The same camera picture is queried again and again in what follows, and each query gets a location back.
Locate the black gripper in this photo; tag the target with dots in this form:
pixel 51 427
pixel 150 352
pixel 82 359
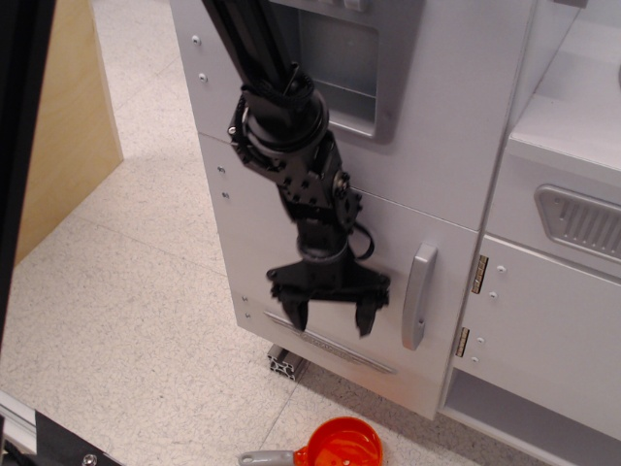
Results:
pixel 330 275

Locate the white low fridge door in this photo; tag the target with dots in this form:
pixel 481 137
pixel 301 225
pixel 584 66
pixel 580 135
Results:
pixel 386 324

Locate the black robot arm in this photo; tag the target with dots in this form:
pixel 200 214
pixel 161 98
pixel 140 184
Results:
pixel 280 131

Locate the white toy fridge cabinet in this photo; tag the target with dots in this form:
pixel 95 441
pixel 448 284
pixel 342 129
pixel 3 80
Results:
pixel 442 159

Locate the aluminium extrusion foot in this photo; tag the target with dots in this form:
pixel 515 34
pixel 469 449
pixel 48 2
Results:
pixel 287 363

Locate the white toy oven cabinet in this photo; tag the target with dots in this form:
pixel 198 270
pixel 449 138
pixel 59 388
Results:
pixel 568 136

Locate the white lower cabinet door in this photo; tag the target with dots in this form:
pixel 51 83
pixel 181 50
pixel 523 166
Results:
pixel 547 332

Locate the grey ice dispenser panel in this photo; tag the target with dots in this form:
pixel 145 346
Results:
pixel 358 53

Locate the grey vent panel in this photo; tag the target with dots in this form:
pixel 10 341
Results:
pixel 579 221

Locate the light plywood board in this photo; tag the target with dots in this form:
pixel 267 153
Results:
pixel 76 144

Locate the grey fridge door handle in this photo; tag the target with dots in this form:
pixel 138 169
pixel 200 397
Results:
pixel 413 314

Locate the orange measuring cup grey handle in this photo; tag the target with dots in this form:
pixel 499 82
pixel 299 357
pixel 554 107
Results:
pixel 342 440

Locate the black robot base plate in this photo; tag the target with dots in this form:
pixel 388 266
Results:
pixel 56 445

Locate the aluminium frame rail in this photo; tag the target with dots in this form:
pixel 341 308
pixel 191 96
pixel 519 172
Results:
pixel 20 423

